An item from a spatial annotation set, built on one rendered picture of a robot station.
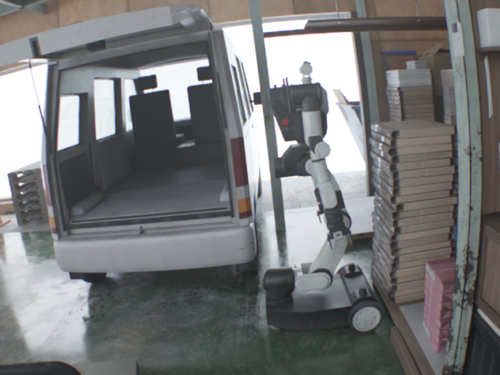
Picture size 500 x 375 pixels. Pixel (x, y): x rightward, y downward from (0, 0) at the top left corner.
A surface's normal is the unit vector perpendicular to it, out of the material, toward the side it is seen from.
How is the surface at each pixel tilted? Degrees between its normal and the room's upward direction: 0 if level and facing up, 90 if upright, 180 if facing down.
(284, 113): 90
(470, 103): 90
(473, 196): 90
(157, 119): 93
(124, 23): 106
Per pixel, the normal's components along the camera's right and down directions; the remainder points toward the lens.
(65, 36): -0.01, 0.48
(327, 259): -0.04, 0.22
